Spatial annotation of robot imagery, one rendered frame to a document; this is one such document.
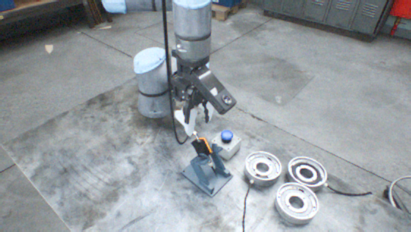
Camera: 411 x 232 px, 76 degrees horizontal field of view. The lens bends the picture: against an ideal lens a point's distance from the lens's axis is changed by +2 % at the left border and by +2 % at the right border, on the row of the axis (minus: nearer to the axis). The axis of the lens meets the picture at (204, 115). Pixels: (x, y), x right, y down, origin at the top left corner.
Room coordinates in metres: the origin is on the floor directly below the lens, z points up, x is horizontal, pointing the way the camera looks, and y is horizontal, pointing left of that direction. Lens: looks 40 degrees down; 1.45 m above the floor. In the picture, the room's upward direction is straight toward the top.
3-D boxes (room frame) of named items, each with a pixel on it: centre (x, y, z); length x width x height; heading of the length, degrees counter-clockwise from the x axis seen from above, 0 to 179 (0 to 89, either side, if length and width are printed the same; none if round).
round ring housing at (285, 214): (0.37, -0.24, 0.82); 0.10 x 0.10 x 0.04
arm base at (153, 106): (0.82, 0.19, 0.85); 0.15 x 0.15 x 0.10
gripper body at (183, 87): (0.51, 0.03, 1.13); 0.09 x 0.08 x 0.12; 48
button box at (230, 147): (0.59, -0.07, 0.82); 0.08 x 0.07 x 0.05; 50
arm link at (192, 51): (0.51, 0.03, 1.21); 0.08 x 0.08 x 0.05
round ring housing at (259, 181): (0.49, -0.17, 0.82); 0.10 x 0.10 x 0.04
